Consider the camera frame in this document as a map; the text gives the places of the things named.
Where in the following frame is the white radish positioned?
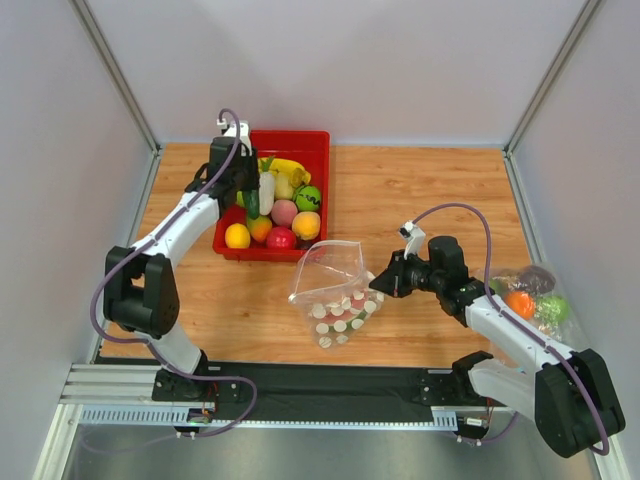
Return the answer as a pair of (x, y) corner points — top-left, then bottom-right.
(258, 156), (276, 216)

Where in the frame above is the dark green cucumber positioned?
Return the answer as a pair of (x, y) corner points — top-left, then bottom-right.
(242, 190), (260, 220)

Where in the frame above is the yellow pear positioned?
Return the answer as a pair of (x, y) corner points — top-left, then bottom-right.
(274, 172), (295, 200)

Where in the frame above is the polka dot zip bag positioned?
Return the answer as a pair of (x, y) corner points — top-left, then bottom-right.
(288, 240), (385, 350)

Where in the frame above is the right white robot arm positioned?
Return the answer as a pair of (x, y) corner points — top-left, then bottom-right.
(370, 225), (626, 458)

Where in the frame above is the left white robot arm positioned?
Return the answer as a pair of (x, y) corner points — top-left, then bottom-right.
(103, 135), (259, 401)

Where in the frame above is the clear bag of spare food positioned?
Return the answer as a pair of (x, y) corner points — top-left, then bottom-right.
(488, 264), (590, 351)

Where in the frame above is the pink peach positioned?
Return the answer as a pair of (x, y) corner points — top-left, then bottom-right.
(271, 200), (298, 228)

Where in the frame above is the green orange mango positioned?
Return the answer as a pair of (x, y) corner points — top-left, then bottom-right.
(246, 215), (273, 244)

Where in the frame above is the red plastic bin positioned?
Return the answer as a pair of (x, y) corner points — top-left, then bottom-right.
(212, 130), (330, 262)

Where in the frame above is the yellow banana bunch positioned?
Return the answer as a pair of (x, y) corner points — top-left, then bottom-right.
(258, 156), (312, 188)

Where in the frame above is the yellow lemon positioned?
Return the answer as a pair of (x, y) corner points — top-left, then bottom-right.
(224, 223), (252, 249)

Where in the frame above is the small green watermelon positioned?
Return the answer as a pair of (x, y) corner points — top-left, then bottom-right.
(292, 185), (322, 212)

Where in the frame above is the red pomegranate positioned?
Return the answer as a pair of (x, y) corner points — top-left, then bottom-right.
(266, 226), (297, 250)

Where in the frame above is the yellow orange peach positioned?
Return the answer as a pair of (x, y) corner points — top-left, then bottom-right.
(291, 211), (321, 241)

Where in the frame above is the dark purple plum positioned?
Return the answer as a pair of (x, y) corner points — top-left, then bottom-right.
(297, 240), (315, 251)

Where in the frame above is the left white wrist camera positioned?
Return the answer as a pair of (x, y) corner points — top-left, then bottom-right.
(217, 119), (253, 156)

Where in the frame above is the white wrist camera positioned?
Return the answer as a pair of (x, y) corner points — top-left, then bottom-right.
(398, 221), (426, 259)
(217, 119), (253, 156)

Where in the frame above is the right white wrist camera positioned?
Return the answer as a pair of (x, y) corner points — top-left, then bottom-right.
(398, 221), (426, 259)

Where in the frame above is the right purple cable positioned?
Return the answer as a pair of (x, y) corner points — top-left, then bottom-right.
(412, 202), (610, 455)

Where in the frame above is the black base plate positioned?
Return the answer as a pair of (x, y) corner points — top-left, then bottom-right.
(149, 357), (512, 424)

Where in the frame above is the left aluminium frame post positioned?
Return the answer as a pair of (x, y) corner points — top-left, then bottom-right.
(69, 0), (161, 154)

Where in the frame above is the aluminium frame post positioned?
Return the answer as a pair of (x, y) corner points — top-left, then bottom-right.
(69, 0), (161, 154)
(503, 0), (605, 159)

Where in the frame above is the white slotted cable duct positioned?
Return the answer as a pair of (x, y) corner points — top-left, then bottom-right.
(78, 404), (488, 432)

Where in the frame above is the aluminium front rail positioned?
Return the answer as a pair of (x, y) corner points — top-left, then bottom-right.
(59, 364), (159, 405)

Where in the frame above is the right aluminium frame post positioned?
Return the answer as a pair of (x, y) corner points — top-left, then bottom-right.
(503, 0), (605, 159)

